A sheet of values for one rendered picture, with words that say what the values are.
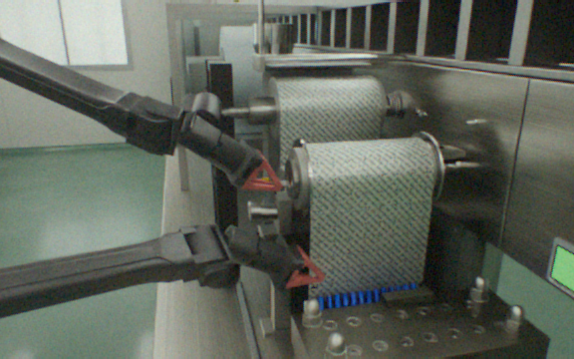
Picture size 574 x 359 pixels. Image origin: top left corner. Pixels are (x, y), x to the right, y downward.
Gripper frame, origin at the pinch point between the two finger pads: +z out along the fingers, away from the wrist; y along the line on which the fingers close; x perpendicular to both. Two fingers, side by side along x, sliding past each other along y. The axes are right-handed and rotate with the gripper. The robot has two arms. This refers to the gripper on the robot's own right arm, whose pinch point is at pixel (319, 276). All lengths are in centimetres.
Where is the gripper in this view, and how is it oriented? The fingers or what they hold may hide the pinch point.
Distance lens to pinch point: 84.4
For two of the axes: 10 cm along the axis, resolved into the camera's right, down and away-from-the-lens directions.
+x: 4.7, -8.6, -1.9
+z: 8.5, 3.9, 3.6
